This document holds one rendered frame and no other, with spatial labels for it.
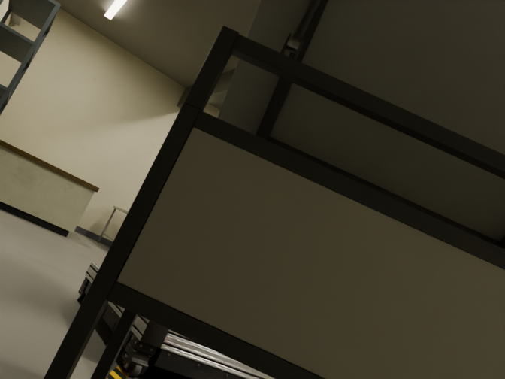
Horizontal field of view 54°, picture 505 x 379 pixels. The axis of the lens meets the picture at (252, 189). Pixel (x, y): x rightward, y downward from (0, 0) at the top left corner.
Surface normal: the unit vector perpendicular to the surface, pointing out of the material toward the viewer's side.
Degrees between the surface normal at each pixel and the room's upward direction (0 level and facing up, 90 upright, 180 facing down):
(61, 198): 90
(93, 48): 90
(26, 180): 90
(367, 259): 90
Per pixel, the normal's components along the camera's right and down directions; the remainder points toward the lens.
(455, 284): 0.06, -0.17
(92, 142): 0.47, 0.04
